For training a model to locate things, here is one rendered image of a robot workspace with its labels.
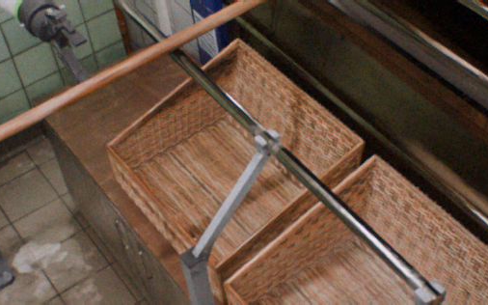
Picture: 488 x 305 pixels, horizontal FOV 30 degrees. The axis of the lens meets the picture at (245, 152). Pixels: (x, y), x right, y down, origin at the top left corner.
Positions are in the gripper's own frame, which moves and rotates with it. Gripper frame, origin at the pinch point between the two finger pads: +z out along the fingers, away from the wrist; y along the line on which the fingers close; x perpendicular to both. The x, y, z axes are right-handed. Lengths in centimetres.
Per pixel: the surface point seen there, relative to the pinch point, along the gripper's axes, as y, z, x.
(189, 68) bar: 0.9, 15.7, -17.7
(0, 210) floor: 119, -89, 19
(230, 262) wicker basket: 46, 35, -10
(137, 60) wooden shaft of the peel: -2.1, 9.0, -8.7
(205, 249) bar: 22, 45, 1
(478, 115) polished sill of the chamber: 0, 68, -54
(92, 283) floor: 119, -37, 7
